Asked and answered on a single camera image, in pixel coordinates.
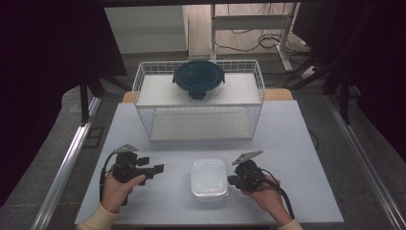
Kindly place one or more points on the white desk frame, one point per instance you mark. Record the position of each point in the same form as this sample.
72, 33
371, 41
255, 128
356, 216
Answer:
249, 22

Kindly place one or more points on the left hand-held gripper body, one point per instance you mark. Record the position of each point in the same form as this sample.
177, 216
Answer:
126, 166

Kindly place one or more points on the person's left hand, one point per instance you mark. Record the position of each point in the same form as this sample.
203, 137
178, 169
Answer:
116, 191

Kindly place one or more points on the clear rectangular container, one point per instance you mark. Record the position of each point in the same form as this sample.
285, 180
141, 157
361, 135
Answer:
209, 179

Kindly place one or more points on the white cabinet panel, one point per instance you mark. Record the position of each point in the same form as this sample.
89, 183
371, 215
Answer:
146, 28

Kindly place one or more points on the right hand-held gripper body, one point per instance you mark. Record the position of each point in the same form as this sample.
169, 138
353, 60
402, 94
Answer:
249, 175

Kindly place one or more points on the dark curtain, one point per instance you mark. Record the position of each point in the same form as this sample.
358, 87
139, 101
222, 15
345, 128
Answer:
38, 80
383, 64

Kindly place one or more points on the black stand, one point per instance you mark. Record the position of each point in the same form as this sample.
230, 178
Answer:
84, 96
344, 96

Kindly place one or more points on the white power strip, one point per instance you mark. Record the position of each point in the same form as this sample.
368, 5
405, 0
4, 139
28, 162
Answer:
308, 72

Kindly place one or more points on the metal rail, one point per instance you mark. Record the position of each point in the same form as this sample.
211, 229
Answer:
367, 166
63, 172

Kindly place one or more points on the wooden table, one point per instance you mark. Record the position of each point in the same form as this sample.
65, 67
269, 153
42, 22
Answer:
277, 95

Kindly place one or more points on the round container with blue lid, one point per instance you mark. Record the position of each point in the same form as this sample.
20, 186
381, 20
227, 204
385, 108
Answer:
198, 78

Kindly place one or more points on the person's right hand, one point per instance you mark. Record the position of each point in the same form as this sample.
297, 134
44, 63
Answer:
268, 199

